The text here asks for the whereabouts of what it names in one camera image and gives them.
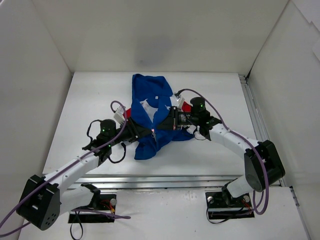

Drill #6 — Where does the blue white red jacket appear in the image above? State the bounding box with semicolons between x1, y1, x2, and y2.
130;73;194;161

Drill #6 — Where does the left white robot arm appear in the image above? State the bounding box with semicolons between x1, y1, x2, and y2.
16;118;154;231

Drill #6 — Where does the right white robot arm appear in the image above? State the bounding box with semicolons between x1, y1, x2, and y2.
157;95;286;206

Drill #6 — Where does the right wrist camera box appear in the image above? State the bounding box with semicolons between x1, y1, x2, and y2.
170;93;185;109

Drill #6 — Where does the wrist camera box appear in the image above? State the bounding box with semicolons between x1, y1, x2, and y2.
113;106;126;125
170;93;185;109

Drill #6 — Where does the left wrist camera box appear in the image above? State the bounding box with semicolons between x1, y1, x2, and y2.
113;106;126;125

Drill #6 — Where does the aluminium front rail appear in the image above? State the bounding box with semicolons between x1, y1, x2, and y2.
70;175;236;190

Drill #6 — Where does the aluminium rail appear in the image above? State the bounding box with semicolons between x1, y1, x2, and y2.
238;74;312;240
70;175;236;190

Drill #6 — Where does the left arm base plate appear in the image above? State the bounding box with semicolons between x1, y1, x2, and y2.
67;193;117;224

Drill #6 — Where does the aluminium right side rail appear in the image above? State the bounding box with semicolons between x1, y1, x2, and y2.
238;74;312;240

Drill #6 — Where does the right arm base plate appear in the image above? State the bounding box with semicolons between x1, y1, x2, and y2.
205;191;255;225

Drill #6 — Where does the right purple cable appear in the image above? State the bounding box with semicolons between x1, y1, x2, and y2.
176;88;270;216

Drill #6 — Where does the purple cable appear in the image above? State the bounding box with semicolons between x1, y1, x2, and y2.
176;88;270;216
0;100;132;237

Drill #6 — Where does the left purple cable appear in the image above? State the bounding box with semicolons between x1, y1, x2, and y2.
0;100;132;237

